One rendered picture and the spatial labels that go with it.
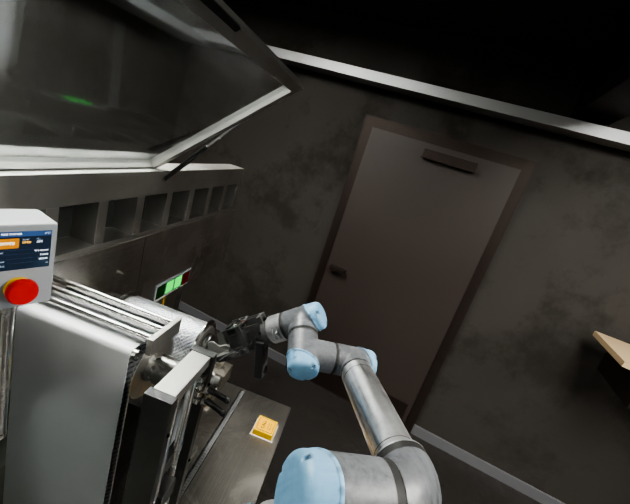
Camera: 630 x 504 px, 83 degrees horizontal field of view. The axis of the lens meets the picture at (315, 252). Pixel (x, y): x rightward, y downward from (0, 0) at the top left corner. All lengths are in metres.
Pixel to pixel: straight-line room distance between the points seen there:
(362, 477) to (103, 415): 0.52
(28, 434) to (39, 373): 0.16
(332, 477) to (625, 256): 2.53
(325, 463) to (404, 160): 2.30
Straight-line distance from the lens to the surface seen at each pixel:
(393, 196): 2.64
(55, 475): 1.04
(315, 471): 0.53
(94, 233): 1.11
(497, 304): 2.79
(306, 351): 0.85
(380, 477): 0.57
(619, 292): 2.90
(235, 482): 1.27
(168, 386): 0.67
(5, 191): 0.89
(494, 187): 2.62
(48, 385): 0.91
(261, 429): 1.38
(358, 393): 0.79
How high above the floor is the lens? 1.88
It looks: 16 degrees down
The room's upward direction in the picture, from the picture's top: 18 degrees clockwise
